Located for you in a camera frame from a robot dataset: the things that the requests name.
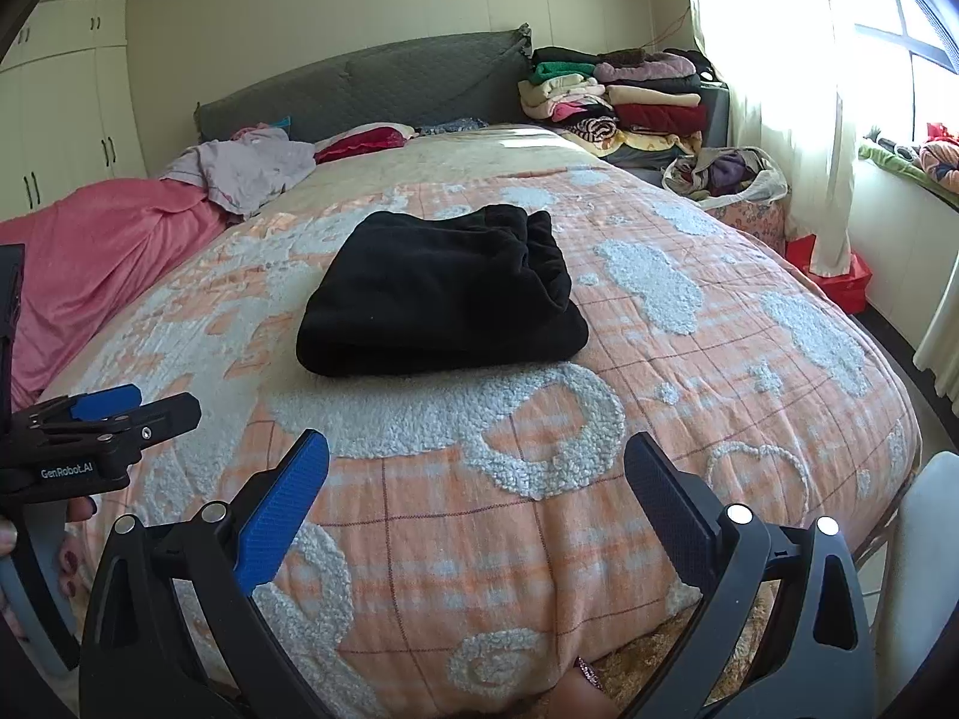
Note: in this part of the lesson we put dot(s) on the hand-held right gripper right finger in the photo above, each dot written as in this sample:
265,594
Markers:
667,498

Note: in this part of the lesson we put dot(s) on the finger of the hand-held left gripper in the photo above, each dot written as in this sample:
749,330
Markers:
105,403
161,419

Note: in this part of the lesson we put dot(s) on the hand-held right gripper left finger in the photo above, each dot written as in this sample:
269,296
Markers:
288,509

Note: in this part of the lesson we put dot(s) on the black sweater with orange cuffs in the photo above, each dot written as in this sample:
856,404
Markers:
434,299

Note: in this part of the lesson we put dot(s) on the bag of loose clothes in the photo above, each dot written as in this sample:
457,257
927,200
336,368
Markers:
719,172

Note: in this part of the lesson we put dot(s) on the stack of folded clothes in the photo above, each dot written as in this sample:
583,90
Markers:
644,101

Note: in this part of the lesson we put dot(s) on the person's left hand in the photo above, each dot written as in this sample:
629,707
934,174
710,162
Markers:
75,562

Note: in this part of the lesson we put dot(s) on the person's right hand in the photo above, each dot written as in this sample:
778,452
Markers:
584,693

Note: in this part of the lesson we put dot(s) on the pink blanket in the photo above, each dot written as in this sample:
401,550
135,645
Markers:
97,262

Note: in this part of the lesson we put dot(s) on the peach checked fleece blanket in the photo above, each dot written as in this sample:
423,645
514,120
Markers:
524,539

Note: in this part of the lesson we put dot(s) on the lilac crumpled garment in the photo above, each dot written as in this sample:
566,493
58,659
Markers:
255,172

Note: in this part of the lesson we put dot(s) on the floral storage box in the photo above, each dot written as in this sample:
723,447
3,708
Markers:
749,226

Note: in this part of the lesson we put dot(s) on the red box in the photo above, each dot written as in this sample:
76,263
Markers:
846,277

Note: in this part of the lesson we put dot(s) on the cream wardrobe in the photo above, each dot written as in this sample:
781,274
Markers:
60,105

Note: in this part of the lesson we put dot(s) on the teal cloth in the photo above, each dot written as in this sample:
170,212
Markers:
281,123

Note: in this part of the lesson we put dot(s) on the dark grey bedside cabinet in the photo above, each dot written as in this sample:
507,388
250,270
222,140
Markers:
715,116

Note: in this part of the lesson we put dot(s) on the grey quilted headboard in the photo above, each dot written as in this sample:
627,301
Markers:
374,82

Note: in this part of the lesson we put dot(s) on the green cloth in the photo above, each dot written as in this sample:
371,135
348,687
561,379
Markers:
891,165

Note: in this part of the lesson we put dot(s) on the blue patterned cloth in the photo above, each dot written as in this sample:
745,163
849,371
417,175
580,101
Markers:
449,125

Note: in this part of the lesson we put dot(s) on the white curtain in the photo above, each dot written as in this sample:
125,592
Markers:
787,90

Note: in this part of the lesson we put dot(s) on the pink and red cloth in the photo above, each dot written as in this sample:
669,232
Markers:
940,157

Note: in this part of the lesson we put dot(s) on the window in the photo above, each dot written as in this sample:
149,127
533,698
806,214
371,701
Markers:
914,30

